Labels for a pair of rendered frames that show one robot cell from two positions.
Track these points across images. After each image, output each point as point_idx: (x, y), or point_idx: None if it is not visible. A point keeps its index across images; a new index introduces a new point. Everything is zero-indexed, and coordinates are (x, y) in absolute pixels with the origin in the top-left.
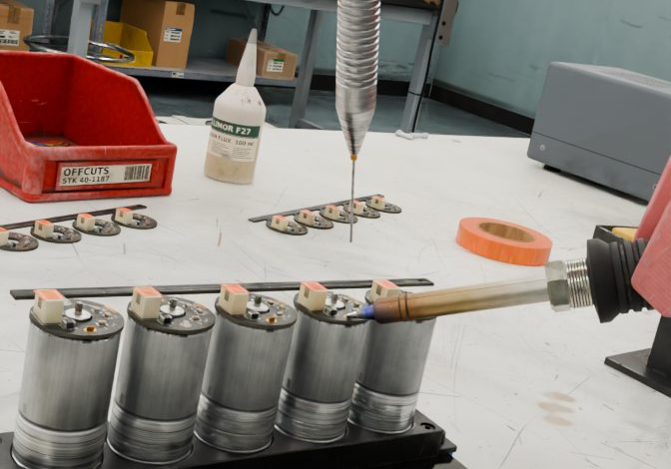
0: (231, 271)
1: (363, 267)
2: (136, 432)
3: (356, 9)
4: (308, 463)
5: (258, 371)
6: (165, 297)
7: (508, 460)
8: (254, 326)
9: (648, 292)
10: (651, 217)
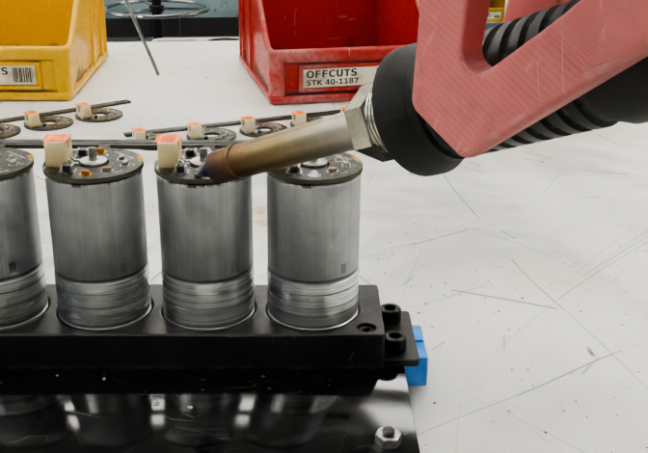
0: None
1: (593, 164)
2: None
3: None
4: (173, 352)
5: (75, 234)
6: (5, 149)
7: (537, 390)
8: (57, 179)
9: (429, 117)
10: (513, 2)
